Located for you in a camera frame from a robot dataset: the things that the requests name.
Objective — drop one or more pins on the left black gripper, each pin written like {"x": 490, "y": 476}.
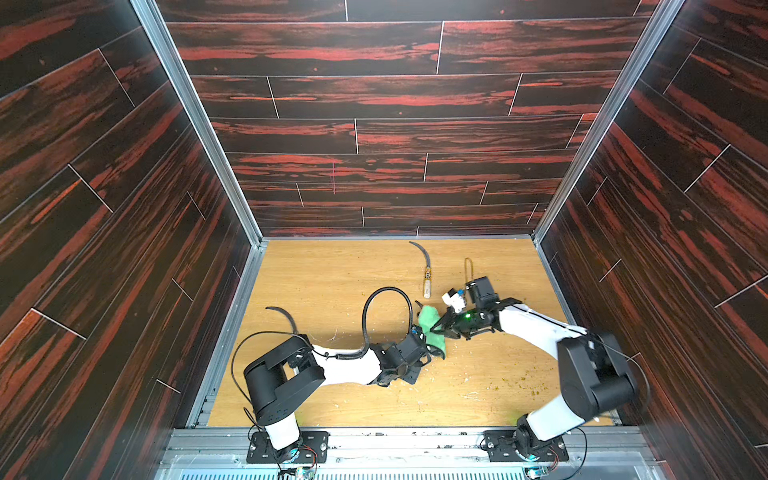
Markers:
{"x": 411, "y": 378}

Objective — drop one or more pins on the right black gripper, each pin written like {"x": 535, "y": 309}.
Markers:
{"x": 455, "y": 318}

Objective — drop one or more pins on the green microfibre rag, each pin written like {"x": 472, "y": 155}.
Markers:
{"x": 428, "y": 318}

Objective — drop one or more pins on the sickle with yellow label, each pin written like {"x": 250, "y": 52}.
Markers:
{"x": 427, "y": 272}

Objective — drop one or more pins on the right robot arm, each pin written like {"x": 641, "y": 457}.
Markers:
{"x": 594, "y": 375}

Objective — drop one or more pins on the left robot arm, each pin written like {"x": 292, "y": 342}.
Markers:
{"x": 281, "y": 380}

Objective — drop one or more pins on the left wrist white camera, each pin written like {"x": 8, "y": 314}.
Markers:
{"x": 417, "y": 332}

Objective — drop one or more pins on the wrist white camera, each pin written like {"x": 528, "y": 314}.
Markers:
{"x": 455, "y": 300}
{"x": 417, "y": 332}

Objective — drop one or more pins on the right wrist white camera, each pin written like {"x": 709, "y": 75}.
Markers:
{"x": 455, "y": 300}

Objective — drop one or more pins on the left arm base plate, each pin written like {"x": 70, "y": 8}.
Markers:
{"x": 310, "y": 448}

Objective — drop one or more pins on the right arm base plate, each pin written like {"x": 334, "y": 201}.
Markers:
{"x": 510, "y": 446}

